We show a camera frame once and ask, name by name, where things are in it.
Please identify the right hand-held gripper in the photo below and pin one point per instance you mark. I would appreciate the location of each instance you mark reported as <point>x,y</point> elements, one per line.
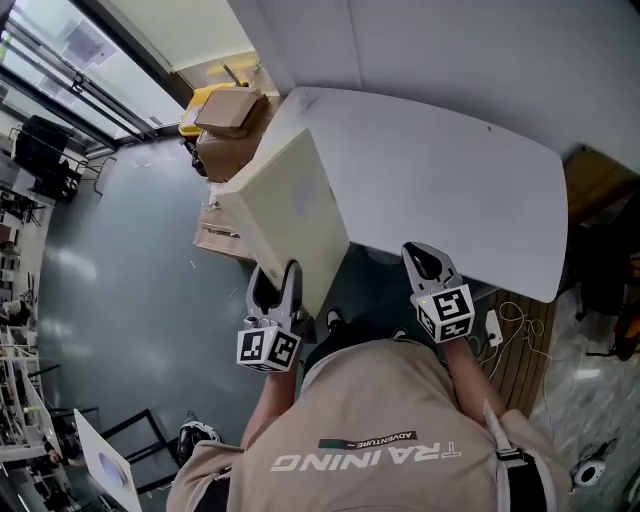
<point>447,312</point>

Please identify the large taped cardboard box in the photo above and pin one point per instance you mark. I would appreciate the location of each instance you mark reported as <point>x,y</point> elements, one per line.
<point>225,155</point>

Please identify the person's beige shirt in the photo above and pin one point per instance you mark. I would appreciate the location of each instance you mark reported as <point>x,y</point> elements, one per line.
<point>375,400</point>

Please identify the wooden slatted board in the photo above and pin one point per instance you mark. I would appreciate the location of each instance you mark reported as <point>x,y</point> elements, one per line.
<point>525,370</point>

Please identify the black white headset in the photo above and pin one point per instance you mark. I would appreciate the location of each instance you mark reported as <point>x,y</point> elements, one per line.
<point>197,435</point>

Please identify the small cardboard box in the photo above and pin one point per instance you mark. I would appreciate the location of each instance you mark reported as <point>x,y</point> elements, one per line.
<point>225,110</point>

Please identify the black cart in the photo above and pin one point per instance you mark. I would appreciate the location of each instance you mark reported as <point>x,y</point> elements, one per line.
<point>45,155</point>

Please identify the cream rectangular box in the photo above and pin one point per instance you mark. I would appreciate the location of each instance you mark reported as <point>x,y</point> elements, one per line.
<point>290,210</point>

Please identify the white board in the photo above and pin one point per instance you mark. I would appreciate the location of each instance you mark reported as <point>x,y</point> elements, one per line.
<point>105,465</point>

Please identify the black metal frame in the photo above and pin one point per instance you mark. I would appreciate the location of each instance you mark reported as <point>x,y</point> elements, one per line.
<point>155,435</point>

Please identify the person's left forearm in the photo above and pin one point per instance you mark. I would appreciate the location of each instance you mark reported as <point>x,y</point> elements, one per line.
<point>275,405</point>

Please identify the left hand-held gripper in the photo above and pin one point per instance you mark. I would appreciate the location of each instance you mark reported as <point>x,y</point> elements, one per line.
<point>267,345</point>

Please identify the brown cardboard sheet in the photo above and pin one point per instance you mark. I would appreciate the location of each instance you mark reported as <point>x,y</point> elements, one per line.
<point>600,180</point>

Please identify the white power strip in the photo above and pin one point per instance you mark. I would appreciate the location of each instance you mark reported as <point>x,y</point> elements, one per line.
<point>494,327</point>

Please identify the dark window frame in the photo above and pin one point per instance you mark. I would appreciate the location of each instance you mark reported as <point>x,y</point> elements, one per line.
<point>125,41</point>

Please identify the black office chair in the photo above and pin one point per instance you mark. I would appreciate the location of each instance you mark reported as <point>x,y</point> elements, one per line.
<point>605,270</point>

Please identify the white round device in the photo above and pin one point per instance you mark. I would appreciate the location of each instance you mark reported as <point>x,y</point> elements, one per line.
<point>590,470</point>

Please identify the yellow plastic bin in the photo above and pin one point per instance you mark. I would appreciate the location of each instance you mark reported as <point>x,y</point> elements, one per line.
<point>192,107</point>

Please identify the person's right shoe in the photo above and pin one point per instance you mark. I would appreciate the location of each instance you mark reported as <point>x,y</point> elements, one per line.
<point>400,333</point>

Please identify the person's right forearm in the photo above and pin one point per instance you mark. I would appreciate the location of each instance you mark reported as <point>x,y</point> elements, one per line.
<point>472,380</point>

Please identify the white table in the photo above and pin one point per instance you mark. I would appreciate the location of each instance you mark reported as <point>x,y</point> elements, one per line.
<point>440,175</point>

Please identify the person's left shoe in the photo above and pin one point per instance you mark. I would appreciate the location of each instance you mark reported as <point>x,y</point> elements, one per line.
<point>336,320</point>

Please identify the orange chair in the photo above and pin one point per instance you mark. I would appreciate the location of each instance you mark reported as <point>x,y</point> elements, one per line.
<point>630,330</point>

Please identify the person's shoe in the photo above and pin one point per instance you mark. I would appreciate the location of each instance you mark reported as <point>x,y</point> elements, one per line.
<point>336,320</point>
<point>400,333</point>

